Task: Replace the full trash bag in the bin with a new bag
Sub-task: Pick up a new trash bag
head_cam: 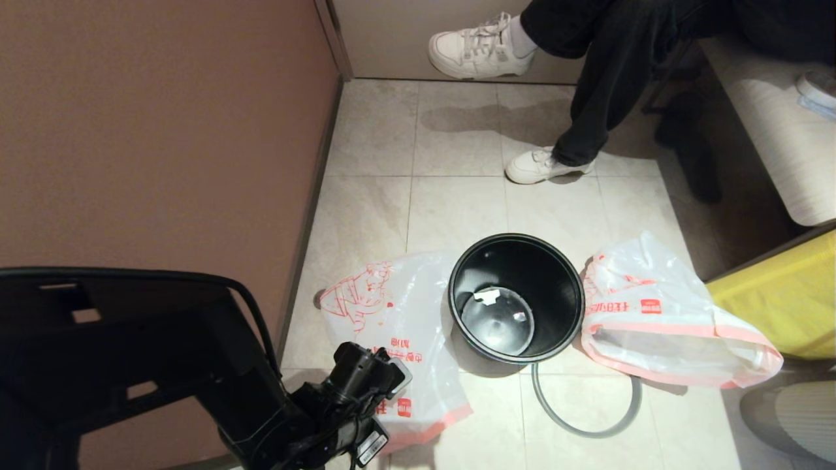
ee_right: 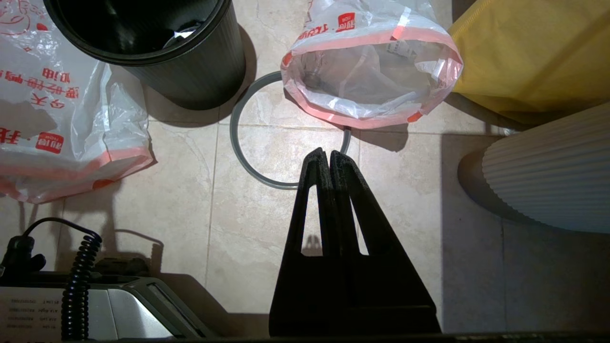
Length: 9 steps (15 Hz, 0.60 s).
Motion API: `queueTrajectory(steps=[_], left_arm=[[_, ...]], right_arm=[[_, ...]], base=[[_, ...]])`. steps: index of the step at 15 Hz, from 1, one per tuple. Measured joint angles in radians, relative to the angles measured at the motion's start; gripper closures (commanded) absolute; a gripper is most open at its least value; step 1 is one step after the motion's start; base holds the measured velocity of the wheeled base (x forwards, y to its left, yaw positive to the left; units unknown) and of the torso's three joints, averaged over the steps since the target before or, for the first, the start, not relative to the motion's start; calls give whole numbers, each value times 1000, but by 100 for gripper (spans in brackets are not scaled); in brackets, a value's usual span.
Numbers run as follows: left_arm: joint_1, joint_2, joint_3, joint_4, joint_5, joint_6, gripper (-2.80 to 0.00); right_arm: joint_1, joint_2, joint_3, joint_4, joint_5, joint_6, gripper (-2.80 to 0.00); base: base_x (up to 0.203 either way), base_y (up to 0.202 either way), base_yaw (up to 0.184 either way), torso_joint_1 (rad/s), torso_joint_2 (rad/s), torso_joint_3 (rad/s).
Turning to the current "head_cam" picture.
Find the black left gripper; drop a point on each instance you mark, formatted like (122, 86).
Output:
(326, 424)

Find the used white pink-rimmed trash bag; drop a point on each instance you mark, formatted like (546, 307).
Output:
(653, 326)

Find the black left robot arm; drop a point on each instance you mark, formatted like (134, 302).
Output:
(130, 365)

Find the white red plastic bag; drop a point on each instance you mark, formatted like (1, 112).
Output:
(392, 307)

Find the black round trash bin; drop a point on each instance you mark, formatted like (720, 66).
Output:
(522, 267)

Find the yellow plastic bag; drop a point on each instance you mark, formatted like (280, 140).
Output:
(784, 307)

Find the grey floor door stopper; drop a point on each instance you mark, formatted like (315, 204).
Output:
(318, 299)

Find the white paper scrap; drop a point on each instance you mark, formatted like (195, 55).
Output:
(486, 297)

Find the plain white sneaker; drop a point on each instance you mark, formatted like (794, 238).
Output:
(535, 168)

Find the white sneaker with grey laces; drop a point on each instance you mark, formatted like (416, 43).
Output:
(480, 55)

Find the white sock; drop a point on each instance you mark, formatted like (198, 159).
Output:
(522, 38)

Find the black bench leg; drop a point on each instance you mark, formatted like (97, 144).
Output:
(692, 150)

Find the black trousers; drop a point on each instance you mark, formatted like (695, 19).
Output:
(620, 65)

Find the grey ribbed rounded object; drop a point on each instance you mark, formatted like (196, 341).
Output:
(797, 418)

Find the beige upholstered bench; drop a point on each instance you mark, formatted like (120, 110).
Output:
(784, 143)

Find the white round object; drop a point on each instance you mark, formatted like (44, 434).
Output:
(816, 88)

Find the grey-brown door frame post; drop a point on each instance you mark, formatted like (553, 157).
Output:
(334, 39)

